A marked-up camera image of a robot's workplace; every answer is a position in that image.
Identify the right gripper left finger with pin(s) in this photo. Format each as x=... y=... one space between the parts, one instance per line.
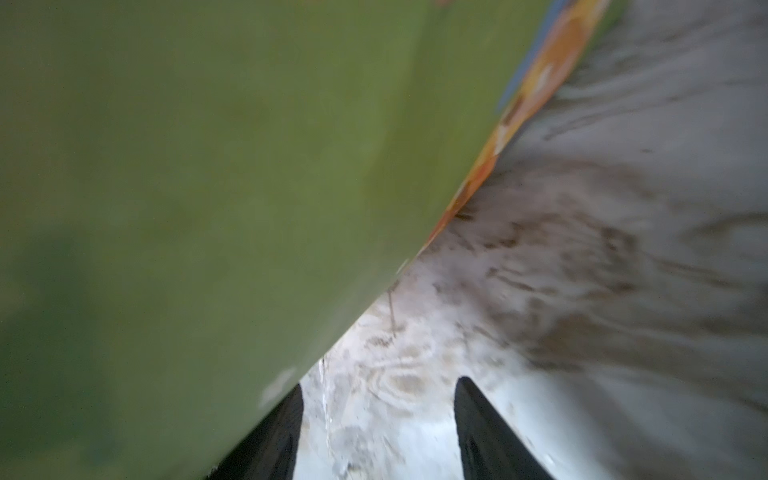
x=269 y=451

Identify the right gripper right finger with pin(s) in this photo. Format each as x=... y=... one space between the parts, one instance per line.
x=489 y=448

